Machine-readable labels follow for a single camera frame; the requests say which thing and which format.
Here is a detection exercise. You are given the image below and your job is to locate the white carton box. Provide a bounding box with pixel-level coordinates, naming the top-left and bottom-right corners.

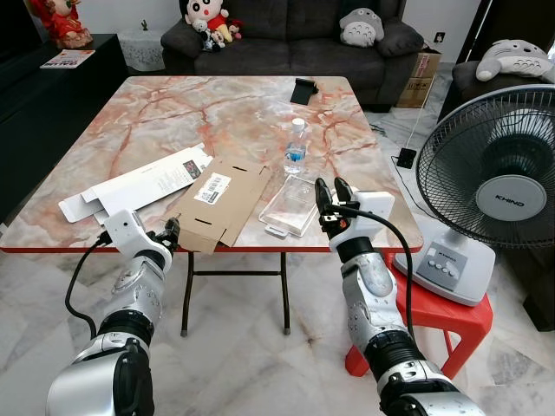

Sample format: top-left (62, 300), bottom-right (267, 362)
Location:
top-left (58, 143), bottom-right (216, 225)

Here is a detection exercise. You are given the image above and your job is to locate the brown cardboard box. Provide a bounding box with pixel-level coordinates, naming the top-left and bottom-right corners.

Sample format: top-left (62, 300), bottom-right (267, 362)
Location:
top-left (172, 156), bottom-right (275, 255)
top-left (397, 48), bottom-right (442, 109)

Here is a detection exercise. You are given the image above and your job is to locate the clear plastic packaging tray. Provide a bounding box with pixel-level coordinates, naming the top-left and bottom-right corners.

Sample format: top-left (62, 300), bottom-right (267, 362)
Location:
top-left (258, 172), bottom-right (324, 240)

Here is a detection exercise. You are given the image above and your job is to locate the clear plastic water bottle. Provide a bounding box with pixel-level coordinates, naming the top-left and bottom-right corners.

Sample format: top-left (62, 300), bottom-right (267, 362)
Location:
top-left (284, 118), bottom-right (310, 175)

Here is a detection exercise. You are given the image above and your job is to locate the black power adapter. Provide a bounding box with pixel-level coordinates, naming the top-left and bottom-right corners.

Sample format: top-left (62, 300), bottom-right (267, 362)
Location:
top-left (395, 148), bottom-right (420, 171)

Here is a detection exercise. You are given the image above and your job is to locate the small black phone stand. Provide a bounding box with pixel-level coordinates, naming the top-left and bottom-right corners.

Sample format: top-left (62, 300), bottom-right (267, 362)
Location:
top-left (291, 77), bottom-right (320, 107)

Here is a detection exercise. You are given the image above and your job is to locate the red plastic stool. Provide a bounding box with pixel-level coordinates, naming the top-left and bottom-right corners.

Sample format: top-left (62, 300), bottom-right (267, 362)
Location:
top-left (345, 258), bottom-right (494, 380)

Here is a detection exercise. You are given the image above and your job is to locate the black and grey table fan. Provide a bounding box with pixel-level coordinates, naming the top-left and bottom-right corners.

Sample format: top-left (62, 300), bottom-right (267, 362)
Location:
top-left (415, 84), bottom-right (555, 309)

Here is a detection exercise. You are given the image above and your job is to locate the dark grey sofa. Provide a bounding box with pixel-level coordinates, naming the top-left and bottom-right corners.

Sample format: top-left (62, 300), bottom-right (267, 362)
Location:
top-left (160, 0), bottom-right (426, 112)

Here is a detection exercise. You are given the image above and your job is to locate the small grey Totoro plush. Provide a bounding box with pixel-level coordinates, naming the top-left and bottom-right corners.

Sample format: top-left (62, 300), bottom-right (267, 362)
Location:
top-left (338, 7), bottom-right (386, 48)

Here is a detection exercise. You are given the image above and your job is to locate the black cabinet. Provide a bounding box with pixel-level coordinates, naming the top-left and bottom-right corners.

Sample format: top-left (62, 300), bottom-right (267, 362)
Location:
top-left (0, 33), bottom-right (131, 228)

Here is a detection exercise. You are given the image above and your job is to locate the white lace covered stool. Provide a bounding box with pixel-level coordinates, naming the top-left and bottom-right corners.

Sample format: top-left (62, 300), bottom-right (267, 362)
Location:
top-left (117, 30), bottom-right (167, 73)

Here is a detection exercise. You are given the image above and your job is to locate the red and white magazine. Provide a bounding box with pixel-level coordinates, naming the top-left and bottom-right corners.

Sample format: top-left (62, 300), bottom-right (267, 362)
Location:
top-left (39, 49), bottom-right (97, 70)

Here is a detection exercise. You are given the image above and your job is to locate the cartoon boy doll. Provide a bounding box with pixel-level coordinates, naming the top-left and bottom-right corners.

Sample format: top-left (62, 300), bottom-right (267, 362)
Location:
top-left (180, 0), bottom-right (233, 51)

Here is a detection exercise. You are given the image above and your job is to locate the large grey Totoro plush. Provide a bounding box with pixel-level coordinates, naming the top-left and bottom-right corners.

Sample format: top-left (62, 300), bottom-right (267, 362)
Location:
top-left (474, 39), bottom-right (555, 85)

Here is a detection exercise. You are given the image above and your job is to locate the dark wooden door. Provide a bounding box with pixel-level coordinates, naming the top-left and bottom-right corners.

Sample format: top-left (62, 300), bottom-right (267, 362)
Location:
top-left (454, 0), bottom-right (521, 66)

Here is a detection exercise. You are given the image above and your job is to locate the red dressed figurine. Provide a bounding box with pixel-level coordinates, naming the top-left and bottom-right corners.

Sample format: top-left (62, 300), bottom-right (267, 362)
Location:
top-left (29, 0), bottom-right (95, 49)

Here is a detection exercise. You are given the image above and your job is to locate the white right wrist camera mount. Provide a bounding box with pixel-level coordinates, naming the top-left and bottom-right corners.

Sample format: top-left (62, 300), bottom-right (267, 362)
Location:
top-left (345, 191), bottom-right (396, 237)

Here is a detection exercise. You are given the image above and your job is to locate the black metal table leg frame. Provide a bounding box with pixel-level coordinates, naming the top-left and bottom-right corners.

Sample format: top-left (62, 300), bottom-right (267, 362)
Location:
top-left (180, 251), bottom-right (292, 337)

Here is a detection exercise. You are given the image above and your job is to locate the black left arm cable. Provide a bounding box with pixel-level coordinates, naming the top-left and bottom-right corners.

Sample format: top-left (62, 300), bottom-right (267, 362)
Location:
top-left (65, 230), bottom-right (114, 341)

